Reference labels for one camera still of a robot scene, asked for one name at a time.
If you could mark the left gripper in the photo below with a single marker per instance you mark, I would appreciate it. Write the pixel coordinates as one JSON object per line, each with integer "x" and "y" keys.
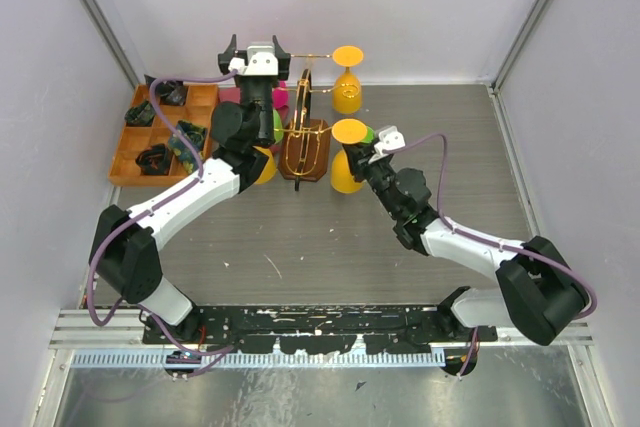
{"x": 284, "y": 61}

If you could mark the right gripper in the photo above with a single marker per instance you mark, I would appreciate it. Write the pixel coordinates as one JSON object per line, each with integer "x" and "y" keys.
{"x": 358, "y": 156}

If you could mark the green wine glass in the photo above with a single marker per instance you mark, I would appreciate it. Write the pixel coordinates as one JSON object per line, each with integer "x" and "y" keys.
{"x": 277, "y": 121}
{"x": 369, "y": 137}

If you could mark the orange wine glass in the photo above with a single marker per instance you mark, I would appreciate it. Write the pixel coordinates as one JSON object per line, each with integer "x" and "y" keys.
{"x": 265, "y": 167}
{"x": 348, "y": 132}
{"x": 347, "y": 91}

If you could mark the gold wire wine glass rack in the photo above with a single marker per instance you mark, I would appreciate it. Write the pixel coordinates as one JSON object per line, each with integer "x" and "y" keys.
{"x": 304, "y": 155}

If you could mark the orange wine glass back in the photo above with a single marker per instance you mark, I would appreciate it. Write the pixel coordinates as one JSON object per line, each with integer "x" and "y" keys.
{"x": 265, "y": 167}

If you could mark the pink wine glass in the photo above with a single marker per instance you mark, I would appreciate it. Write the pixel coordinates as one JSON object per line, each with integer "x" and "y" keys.
{"x": 280, "y": 96}

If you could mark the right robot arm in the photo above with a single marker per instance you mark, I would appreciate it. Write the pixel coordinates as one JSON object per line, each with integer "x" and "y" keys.
{"x": 536, "y": 293}

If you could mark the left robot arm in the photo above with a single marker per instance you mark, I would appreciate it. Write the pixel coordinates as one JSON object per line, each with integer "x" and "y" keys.
{"x": 127, "y": 243}

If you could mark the red cloth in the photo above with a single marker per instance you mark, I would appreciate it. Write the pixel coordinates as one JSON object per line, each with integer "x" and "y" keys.
{"x": 231, "y": 94}

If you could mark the dark pouch tray back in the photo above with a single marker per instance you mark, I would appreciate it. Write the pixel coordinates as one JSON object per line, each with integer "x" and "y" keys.
{"x": 172, "y": 93}

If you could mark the dark pouch tray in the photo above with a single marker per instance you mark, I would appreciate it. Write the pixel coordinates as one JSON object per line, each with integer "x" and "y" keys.
{"x": 172, "y": 93}
{"x": 140, "y": 115}

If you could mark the blue floral fabric pouch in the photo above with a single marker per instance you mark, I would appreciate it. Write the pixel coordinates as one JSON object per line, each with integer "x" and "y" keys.
{"x": 188, "y": 146}

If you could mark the dark pouch tray left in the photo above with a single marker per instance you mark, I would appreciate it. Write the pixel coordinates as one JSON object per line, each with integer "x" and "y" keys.
{"x": 140, "y": 115}

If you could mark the small dark item in tray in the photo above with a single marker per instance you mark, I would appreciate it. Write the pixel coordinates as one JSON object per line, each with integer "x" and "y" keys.
{"x": 155, "y": 160}

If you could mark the wooden tray organizer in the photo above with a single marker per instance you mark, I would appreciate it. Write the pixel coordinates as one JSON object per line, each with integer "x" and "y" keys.
{"x": 200, "y": 104}

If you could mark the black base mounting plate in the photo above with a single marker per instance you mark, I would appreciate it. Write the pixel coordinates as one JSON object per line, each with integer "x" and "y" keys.
{"x": 318, "y": 329}

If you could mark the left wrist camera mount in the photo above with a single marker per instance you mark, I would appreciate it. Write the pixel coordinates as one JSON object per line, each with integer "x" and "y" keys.
{"x": 256, "y": 60}

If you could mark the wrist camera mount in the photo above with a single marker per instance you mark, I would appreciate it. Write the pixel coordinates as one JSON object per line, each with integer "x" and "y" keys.
{"x": 388, "y": 140}
{"x": 256, "y": 60}

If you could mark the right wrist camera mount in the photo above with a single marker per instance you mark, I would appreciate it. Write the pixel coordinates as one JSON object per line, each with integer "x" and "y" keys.
{"x": 388, "y": 140}

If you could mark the aluminium frame rail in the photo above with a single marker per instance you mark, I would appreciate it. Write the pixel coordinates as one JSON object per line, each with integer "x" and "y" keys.
{"x": 120, "y": 344}

